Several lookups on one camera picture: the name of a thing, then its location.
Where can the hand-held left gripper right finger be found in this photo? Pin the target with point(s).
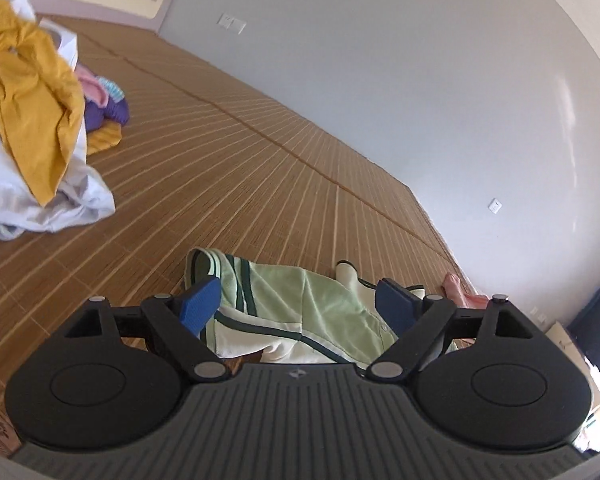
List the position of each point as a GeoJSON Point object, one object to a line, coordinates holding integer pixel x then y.
{"type": "Point", "coordinates": [395, 305]}

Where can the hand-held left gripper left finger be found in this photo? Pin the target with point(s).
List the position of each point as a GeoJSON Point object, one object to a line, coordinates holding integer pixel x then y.
{"type": "Point", "coordinates": [200, 305]}

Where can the yellow striped cloth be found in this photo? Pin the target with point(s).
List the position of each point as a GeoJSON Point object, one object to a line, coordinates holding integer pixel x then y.
{"type": "Point", "coordinates": [105, 137]}

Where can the white wall socket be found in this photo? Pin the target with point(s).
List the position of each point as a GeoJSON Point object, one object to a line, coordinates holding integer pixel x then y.
{"type": "Point", "coordinates": [495, 205]}

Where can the small pink garment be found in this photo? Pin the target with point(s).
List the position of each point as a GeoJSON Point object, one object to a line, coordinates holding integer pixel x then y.
{"type": "Point", "coordinates": [90, 85]}

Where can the deep purple garment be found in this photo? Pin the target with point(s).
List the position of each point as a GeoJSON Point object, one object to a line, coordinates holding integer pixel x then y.
{"type": "Point", "coordinates": [107, 115]}

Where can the teal striped cloth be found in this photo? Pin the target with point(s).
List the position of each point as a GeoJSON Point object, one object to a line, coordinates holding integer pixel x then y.
{"type": "Point", "coordinates": [112, 89]}

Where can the white shirt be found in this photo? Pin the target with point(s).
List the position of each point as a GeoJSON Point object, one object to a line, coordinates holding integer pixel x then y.
{"type": "Point", "coordinates": [75, 200]}

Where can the white garment with navy trim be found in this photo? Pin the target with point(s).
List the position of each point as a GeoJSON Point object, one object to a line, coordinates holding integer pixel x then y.
{"type": "Point", "coordinates": [65, 42]}

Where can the white wall switch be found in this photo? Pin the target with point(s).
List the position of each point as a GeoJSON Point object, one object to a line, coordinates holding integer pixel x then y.
{"type": "Point", "coordinates": [231, 23]}

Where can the cream and green jacket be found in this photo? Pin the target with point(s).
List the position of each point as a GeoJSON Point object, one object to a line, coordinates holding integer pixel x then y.
{"type": "Point", "coordinates": [300, 300]}

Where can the folded pink garment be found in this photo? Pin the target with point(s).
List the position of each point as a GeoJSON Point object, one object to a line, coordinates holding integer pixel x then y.
{"type": "Point", "coordinates": [462, 297]}

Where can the cardboard box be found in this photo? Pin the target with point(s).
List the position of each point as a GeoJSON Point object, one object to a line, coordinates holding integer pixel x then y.
{"type": "Point", "coordinates": [562, 340]}

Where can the yellow garment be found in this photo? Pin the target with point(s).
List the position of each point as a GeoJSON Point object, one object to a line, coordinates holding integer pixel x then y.
{"type": "Point", "coordinates": [35, 110]}

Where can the bamboo bed mat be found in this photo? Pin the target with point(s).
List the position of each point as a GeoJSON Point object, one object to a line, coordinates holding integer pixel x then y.
{"type": "Point", "coordinates": [230, 160]}

